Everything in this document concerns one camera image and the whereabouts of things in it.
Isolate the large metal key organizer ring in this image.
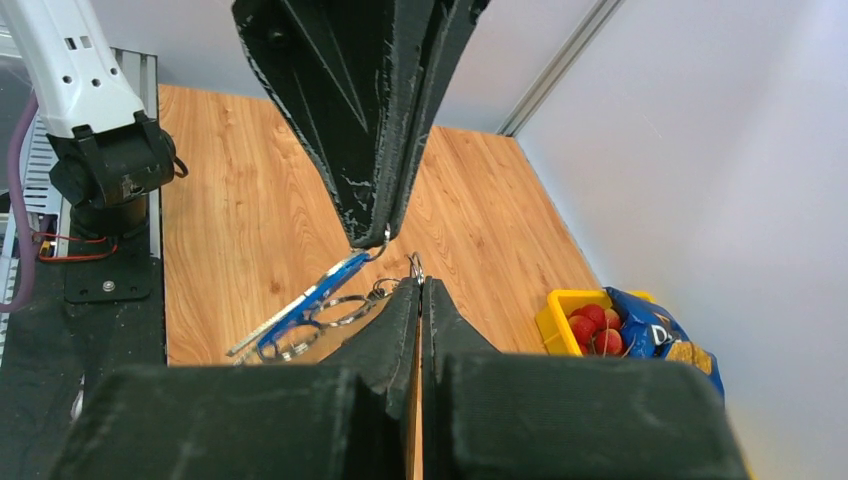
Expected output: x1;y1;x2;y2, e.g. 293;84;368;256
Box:
226;225;425;367

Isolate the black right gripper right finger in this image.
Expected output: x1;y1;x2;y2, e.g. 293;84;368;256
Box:
421;278;751;479

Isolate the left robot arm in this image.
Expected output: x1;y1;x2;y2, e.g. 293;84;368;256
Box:
1;1;486;249

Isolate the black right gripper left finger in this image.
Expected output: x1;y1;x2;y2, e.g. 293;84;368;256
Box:
50;278;421;479

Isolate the red cherry cluster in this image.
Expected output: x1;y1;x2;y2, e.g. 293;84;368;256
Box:
568;303;627;357

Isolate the yellow plastic bin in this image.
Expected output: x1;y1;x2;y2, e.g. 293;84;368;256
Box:
535;290;623;357

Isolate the blue chips bag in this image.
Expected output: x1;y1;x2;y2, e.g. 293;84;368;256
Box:
605;286;725;406

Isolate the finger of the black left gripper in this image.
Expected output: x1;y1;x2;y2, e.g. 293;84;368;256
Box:
231;1;434;249
389;0;490;239

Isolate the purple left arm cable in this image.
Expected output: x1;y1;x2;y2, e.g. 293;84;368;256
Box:
0;89;41;314

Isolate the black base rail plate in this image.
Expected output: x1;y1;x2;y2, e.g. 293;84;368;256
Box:
1;231;166;479

